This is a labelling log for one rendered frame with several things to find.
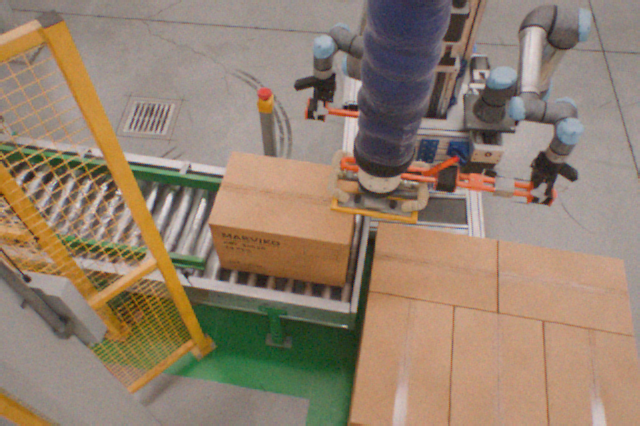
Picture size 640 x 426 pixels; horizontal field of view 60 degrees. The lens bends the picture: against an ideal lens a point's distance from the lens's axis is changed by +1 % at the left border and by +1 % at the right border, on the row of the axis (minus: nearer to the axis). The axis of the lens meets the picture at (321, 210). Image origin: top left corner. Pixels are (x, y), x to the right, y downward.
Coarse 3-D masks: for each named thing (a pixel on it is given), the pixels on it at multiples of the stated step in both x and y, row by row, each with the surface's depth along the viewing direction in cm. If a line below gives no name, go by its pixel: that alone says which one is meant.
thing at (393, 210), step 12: (348, 192) 219; (360, 192) 220; (336, 204) 216; (348, 204) 216; (360, 204) 216; (396, 204) 214; (372, 216) 215; (384, 216) 214; (396, 216) 214; (408, 216) 213
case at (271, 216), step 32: (256, 160) 251; (288, 160) 251; (224, 192) 241; (256, 192) 241; (288, 192) 241; (320, 192) 241; (224, 224) 231; (256, 224) 232; (288, 224) 232; (320, 224) 232; (352, 224) 233; (224, 256) 254; (256, 256) 249; (288, 256) 244; (320, 256) 239
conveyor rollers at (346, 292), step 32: (0, 160) 301; (64, 192) 288; (160, 192) 292; (192, 192) 290; (64, 224) 277; (160, 224) 278; (192, 224) 279; (352, 256) 269; (288, 288) 259; (352, 288) 262
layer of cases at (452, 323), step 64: (384, 256) 270; (448, 256) 271; (512, 256) 271; (576, 256) 272; (384, 320) 252; (448, 320) 252; (512, 320) 253; (576, 320) 253; (384, 384) 236; (448, 384) 236; (512, 384) 237; (576, 384) 237
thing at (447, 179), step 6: (444, 168) 211; (450, 168) 211; (456, 168) 211; (438, 174) 209; (444, 174) 210; (450, 174) 210; (456, 174) 209; (438, 180) 208; (444, 180) 208; (450, 180) 208; (456, 180) 207; (438, 186) 209; (444, 186) 208; (450, 186) 207; (456, 186) 207; (450, 192) 209
